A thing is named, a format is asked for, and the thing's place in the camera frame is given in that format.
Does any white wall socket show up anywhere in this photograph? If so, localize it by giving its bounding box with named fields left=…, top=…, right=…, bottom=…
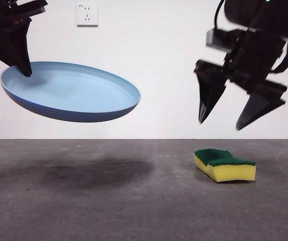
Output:
left=76, top=3, right=100, bottom=28

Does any light blue round plate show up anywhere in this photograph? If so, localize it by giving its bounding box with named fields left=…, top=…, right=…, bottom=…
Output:
left=0, top=61, right=141, bottom=123

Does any green and yellow sponge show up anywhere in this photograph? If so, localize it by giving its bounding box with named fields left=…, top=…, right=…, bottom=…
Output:
left=194, top=148, right=257, bottom=183

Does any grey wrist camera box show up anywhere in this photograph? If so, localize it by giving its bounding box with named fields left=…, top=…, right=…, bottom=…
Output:
left=206, top=28, right=245, bottom=51

